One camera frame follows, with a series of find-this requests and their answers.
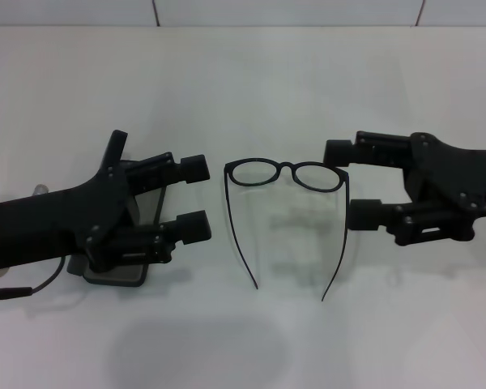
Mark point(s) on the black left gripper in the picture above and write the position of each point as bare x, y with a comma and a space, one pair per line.
44, 219

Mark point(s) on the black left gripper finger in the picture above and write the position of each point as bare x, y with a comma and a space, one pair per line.
192, 168
192, 227

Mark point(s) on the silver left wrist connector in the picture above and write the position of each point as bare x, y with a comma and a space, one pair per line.
41, 189

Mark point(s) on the black glasses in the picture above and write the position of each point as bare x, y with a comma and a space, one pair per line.
285, 165

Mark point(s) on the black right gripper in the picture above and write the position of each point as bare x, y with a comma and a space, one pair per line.
461, 178

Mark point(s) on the black glasses case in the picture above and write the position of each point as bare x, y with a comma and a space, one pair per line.
117, 277

